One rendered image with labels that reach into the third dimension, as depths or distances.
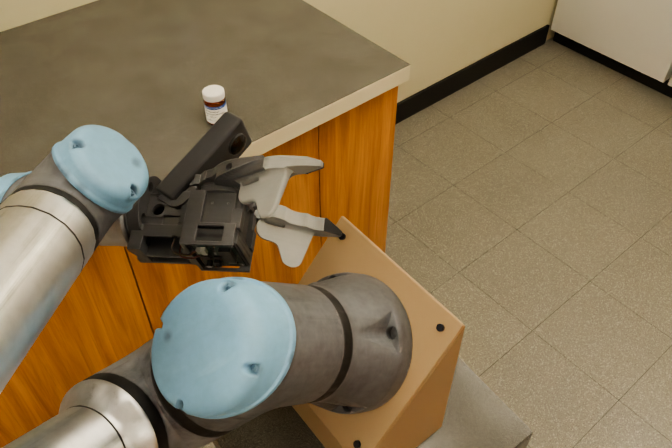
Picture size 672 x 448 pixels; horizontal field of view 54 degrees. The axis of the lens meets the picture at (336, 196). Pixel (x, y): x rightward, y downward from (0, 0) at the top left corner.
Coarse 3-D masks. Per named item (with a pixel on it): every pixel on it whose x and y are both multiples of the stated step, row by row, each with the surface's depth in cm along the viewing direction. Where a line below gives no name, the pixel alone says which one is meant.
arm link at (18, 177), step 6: (6, 174) 68; (12, 174) 68; (18, 174) 68; (24, 174) 67; (0, 180) 67; (6, 180) 67; (12, 180) 66; (18, 180) 66; (0, 186) 66; (6, 186) 66; (12, 186) 66; (0, 192) 66; (6, 192) 66; (0, 198) 65
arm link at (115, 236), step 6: (120, 216) 64; (114, 222) 64; (120, 222) 64; (126, 222) 64; (114, 228) 64; (120, 228) 64; (126, 228) 65; (108, 234) 65; (114, 234) 65; (120, 234) 64; (126, 234) 65; (102, 240) 66; (108, 240) 65; (114, 240) 65; (120, 240) 65; (126, 240) 65; (126, 246) 67
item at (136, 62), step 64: (128, 0) 160; (192, 0) 160; (256, 0) 160; (0, 64) 140; (64, 64) 140; (128, 64) 140; (192, 64) 140; (256, 64) 140; (320, 64) 140; (384, 64) 140; (0, 128) 124; (64, 128) 124; (128, 128) 124; (192, 128) 124; (256, 128) 124
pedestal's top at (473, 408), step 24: (456, 384) 85; (480, 384) 85; (288, 408) 82; (456, 408) 82; (480, 408) 82; (504, 408) 82; (240, 432) 80; (264, 432) 80; (288, 432) 80; (312, 432) 80; (456, 432) 80; (480, 432) 80; (504, 432) 80; (528, 432) 80
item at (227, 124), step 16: (224, 128) 68; (240, 128) 69; (208, 144) 67; (224, 144) 68; (240, 144) 69; (192, 160) 67; (208, 160) 67; (224, 160) 69; (176, 176) 66; (192, 176) 66; (160, 192) 66; (176, 192) 65
